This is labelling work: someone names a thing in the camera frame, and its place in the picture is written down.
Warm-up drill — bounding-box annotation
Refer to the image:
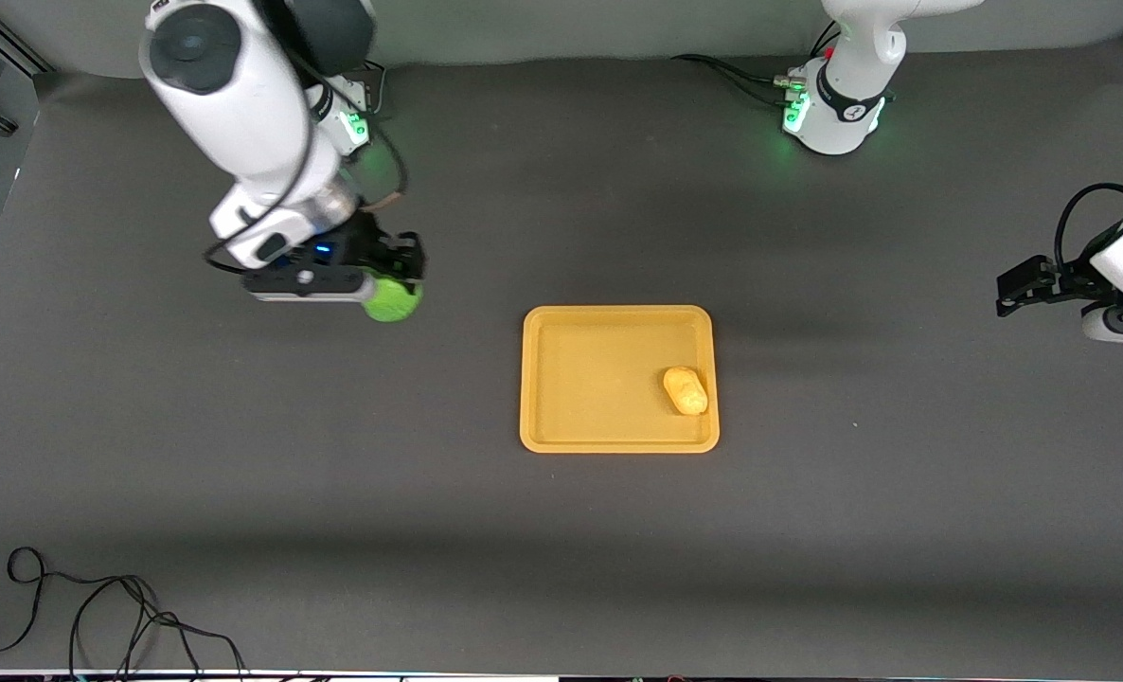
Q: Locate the green apple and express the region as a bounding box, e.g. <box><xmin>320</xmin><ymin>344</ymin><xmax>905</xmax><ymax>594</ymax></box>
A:
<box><xmin>362</xmin><ymin>274</ymin><xmax>424</xmax><ymax>324</ymax></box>

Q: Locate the yellow potato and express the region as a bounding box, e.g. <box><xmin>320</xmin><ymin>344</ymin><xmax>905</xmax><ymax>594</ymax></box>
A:
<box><xmin>662</xmin><ymin>366</ymin><xmax>710</xmax><ymax>417</ymax></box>

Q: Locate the orange plastic tray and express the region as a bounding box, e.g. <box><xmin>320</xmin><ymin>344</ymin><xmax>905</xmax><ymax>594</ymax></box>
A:
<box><xmin>519</xmin><ymin>304</ymin><xmax>722</xmax><ymax>455</ymax></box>

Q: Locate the dark grey table cover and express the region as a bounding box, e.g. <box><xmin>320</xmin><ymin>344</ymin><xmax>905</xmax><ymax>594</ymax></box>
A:
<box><xmin>0</xmin><ymin>33</ymin><xmax>1123</xmax><ymax>679</ymax></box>

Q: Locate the black right arm base cable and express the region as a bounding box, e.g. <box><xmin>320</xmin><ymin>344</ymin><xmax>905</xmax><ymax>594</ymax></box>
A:
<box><xmin>361</xmin><ymin>59</ymin><xmax>388</xmax><ymax>119</ymax></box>

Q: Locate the black arm base cable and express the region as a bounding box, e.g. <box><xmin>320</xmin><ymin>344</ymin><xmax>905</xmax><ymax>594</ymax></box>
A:
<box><xmin>361</xmin><ymin>59</ymin><xmax>388</xmax><ymax>119</ymax></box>
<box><xmin>670</xmin><ymin>17</ymin><xmax>842</xmax><ymax>107</ymax></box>

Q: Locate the black left arm base cable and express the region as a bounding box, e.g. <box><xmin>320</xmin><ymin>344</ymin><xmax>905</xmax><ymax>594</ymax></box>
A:
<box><xmin>670</xmin><ymin>17</ymin><xmax>842</xmax><ymax>107</ymax></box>

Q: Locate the aluminium frame rail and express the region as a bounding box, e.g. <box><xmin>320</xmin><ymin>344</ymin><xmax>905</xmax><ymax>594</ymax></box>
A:
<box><xmin>0</xmin><ymin>0</ymin><xmax>55</xmax><ymax>77</ymax></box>

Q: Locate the loose black floor cable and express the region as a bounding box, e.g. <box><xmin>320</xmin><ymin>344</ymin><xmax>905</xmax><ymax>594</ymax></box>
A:
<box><xmin>0</xmin><ymin>547</ymin><xmax>250</xmax><ymax>679</ymax></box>

